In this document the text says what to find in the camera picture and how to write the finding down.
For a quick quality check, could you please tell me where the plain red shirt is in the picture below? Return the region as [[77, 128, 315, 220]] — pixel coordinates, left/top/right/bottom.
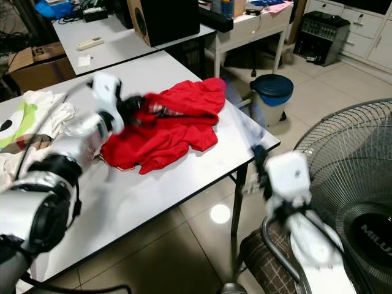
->
[[101, 78, 227, 175]]

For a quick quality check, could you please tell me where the purple plastic hanger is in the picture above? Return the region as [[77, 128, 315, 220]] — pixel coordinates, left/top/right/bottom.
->
[[224, 78, 267, 154]]

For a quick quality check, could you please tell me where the white rectangular table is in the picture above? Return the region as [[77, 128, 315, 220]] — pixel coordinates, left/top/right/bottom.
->
[[0, 51, 281, 282], [52, 15, 206, 77]]

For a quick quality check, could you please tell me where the white remote control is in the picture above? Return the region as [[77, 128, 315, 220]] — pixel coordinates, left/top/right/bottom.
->
[[77, 37, 105, 51]]

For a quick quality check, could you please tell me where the blue lidded trash bin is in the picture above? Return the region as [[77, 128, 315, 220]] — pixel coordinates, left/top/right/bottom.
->
[[250, 74, 295, 126]]

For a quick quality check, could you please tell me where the plaid cushion metal chair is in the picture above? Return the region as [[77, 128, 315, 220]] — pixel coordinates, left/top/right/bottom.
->
[[236, 217, 313, 294]]

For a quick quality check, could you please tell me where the wooden black loudspeaker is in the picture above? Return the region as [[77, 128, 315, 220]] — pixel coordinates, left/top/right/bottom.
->
[[127, 0, 202, 48]]

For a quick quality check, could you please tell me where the black floor fan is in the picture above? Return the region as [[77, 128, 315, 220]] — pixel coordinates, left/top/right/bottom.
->
[[294, 98, 392, 294]]

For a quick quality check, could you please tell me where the brown cardboard box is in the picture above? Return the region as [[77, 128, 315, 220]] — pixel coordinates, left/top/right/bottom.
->
[[7, 42, 79, 92]]

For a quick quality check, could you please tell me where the white shirt with cartoon print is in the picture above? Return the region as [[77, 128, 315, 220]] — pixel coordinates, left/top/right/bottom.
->
[[0, 90, 74, 190]]

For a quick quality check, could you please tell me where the small black box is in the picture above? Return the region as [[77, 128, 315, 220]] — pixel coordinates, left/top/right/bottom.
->
[[83, 7, 108, 23]]

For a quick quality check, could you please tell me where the long black soundbar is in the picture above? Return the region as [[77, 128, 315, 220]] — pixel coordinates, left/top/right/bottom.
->
[[199, 7, 235, 33]]

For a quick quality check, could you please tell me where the blue bottle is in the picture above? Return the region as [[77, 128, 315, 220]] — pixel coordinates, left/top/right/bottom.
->
[[222, 0, 235, 18]]

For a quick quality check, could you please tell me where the white desk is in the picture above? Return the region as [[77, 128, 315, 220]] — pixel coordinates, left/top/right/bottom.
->
[[205, 0, 293, 77]]

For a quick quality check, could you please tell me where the blue bag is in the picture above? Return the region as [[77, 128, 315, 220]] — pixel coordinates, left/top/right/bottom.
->
[[35, 0, 72, 19]]

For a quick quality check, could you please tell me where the black audio amplifier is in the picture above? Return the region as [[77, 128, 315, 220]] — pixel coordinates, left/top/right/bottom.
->
[[294, 10, 351, 66]]

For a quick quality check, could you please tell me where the pink paper sheet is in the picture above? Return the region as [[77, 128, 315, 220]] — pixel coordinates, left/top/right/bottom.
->
[[263, 0, 293, 14]]

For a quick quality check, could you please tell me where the white drawer cabinet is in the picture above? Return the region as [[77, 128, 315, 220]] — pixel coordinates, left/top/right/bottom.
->
[[306, 0, 392, 69]]

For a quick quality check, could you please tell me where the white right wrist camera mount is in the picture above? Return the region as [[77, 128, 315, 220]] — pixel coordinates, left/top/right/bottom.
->
[[265, 151, 312, 206]]

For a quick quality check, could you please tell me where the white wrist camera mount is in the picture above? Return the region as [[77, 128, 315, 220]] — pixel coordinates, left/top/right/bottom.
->
[[92, 72, 123, 132], [265, 151, 312, 206]]

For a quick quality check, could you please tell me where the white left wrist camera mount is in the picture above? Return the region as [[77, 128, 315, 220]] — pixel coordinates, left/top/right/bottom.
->
[[92, 72, 123, 132]]

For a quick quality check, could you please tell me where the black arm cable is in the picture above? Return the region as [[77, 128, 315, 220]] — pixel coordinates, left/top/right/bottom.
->
[[15, 81, 96, 178]]

